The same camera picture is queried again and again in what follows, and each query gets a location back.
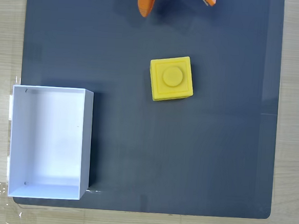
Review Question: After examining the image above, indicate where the yellow block with round stud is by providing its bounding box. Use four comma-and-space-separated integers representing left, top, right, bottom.
147, 53, 197, 105

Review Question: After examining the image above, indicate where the white open cardboard box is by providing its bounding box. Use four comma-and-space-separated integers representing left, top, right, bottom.
5, 83, 96, 203

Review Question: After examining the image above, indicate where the dark grey table mat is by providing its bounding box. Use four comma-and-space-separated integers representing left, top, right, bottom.
11, 0, 287, 223

